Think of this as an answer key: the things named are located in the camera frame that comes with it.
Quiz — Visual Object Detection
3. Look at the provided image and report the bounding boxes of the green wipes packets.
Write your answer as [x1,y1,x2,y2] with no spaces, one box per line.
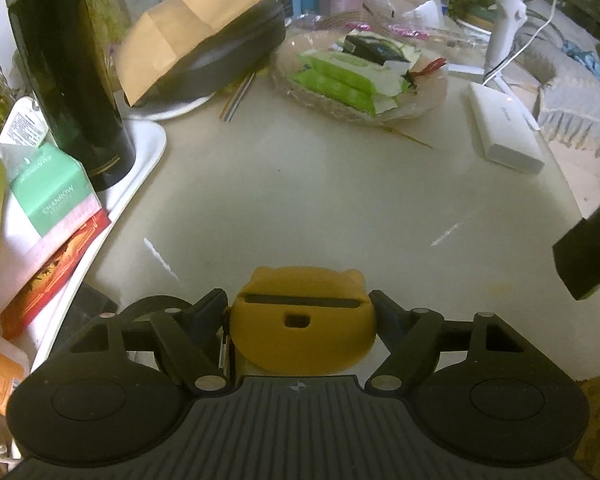
[286,49,412,114]

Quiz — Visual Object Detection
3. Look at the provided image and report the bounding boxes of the black packet with label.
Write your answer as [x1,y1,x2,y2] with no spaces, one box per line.
[343,34,422,64]

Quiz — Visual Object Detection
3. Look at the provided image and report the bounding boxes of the brown paper envelope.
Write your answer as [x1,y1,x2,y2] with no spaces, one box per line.
[115,0,299,107]

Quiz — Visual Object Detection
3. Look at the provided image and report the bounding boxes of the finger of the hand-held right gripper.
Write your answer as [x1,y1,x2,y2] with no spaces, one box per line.
[552,204,600,301]

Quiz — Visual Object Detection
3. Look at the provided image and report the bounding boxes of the black zip case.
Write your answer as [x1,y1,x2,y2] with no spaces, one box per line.
[129,0,287,106]

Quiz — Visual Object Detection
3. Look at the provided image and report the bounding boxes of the white plastic tray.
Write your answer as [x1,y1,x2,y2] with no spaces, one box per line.
[0,117,167,413]

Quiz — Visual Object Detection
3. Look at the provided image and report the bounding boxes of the white power bank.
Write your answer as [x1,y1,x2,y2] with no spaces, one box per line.
[467,82,546,176]

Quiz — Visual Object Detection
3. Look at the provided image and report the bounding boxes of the thin wooden stick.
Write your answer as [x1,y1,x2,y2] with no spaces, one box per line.
[379,124,434,150]

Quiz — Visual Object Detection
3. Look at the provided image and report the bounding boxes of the yellow bear-shaped case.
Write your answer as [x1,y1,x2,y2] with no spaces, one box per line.
[228,265,379,376]

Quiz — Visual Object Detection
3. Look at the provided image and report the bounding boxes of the grey blanket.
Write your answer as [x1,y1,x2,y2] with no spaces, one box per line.
[524,0,600,162]

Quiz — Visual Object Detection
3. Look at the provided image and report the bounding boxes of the green and white box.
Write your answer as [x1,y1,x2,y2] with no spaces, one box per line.
[0,142,104,316]

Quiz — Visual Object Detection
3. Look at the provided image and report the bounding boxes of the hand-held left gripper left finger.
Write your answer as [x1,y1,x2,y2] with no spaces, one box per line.
[71,287,231,397]

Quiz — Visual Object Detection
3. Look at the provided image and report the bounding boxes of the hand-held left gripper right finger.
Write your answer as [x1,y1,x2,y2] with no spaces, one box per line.
[365,289,524,395]

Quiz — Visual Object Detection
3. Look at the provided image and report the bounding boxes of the white plate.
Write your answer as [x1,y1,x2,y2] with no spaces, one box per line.
[127,90,216,121]

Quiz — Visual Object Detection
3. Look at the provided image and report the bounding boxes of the white handheld device with cable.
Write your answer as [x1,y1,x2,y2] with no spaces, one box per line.
[482,0,562,87]

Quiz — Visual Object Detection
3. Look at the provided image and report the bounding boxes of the black thermos bottle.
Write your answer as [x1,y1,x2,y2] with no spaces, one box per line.
[0,0,137,192]

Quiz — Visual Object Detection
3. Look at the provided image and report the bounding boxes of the black tape roll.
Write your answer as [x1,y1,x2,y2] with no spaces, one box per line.
[120,294,193,322]

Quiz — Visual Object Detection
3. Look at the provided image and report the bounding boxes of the small black block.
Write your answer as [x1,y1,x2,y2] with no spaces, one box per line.
[78,284,119,322]

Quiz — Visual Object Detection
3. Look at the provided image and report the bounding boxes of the pair of chopsticks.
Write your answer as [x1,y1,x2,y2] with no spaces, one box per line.
[218,72,257,124]

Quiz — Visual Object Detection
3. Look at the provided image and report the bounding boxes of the blue cloth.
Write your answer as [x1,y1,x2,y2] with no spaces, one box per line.
[561,41,600,87]

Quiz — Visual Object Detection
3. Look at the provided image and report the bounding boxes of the long red packet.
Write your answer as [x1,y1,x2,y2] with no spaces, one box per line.
[0,209,112,341]

